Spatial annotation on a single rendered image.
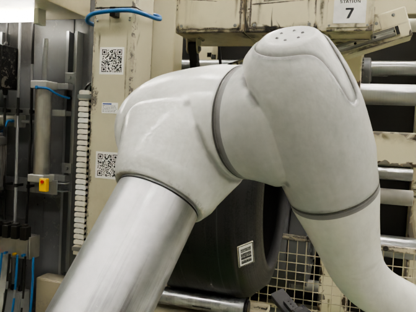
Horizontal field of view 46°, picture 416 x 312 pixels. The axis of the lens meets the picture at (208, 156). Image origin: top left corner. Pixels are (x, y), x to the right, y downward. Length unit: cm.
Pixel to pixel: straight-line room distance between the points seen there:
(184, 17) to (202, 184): 114
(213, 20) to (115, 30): 34
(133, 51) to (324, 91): 97
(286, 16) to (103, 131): 64
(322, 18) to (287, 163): 107
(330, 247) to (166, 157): 20
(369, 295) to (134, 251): 28
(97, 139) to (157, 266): 93
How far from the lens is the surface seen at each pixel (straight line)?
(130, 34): 140
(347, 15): 153
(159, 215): 52
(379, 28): 166
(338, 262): 58
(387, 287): 63
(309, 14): 154
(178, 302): 130
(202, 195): 54
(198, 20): 161
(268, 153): 49
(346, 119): 48
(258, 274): 121
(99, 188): 142
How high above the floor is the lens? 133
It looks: 3 degrees down
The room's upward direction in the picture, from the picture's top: 3 degrees clockwise
